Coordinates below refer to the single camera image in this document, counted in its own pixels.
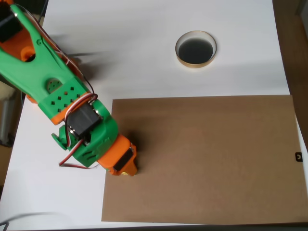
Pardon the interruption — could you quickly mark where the round dish with gold rim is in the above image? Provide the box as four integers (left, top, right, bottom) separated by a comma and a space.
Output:
175, 30, 217, 69

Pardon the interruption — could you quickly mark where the brown cardboard sheet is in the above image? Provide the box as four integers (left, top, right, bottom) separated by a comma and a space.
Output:
101, 95, 308, 224

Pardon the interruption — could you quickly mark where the grey metal cylinder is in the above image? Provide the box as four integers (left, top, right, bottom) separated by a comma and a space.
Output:
0, 97, 23, 147

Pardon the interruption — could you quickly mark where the red white black servo cable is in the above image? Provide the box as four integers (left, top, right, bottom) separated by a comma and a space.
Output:
59, 92, 101, 170

